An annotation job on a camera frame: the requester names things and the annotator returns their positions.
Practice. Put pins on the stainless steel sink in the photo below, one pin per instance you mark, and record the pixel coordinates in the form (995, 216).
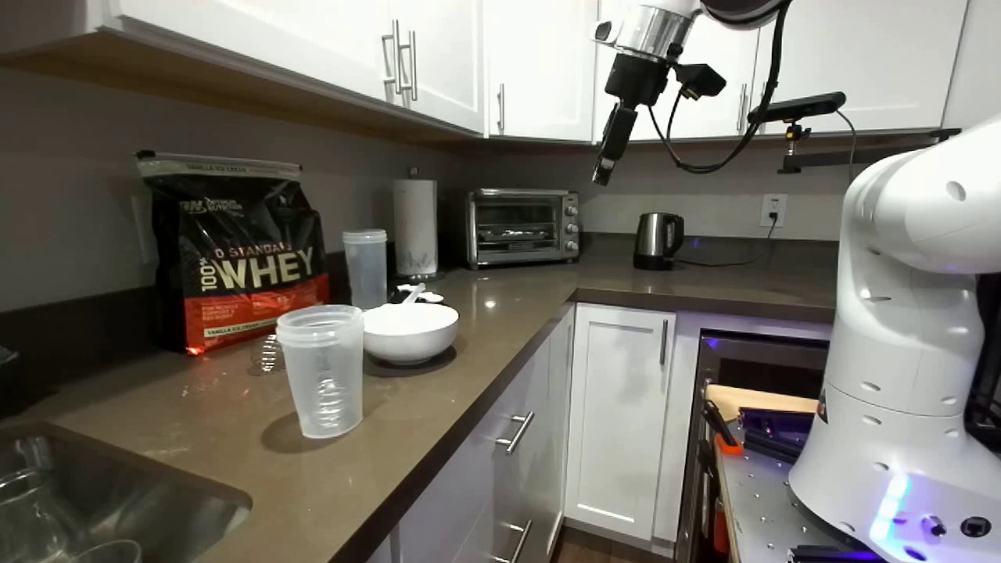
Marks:
(70, 498)

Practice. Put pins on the wall power outlet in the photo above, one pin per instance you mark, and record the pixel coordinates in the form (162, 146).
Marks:
(775, 209)

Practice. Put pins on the black whey protein bag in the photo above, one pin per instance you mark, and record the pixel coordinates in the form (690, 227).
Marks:
(235, 245)

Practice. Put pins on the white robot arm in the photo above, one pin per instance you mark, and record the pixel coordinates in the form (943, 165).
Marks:
(649, 41)

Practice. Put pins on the wire whisk ball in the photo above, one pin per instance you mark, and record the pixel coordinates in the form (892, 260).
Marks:
(266, 355)

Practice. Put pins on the tall frosted shaker cup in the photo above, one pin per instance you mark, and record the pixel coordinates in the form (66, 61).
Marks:
(366, 266)

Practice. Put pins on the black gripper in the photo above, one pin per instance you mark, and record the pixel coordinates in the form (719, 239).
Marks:
(631, 83)

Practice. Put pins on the black camera on stand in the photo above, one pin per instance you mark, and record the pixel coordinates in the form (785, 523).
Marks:
(793, 118)

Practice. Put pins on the silver toaster oven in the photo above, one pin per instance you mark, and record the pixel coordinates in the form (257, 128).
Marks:
(511, 227)

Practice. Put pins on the white paper towel roll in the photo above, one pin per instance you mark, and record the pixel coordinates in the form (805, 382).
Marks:
(419, 227)

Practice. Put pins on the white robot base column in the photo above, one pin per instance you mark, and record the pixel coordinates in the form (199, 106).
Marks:
(887, 458)

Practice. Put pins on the white bowl with powder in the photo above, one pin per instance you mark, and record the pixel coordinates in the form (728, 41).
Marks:
(408, 332)

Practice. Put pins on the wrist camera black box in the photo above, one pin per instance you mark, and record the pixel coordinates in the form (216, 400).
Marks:
(700, 78)

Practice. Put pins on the clear plastic shaker cup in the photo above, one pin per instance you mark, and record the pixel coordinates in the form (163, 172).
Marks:
(324, 363)

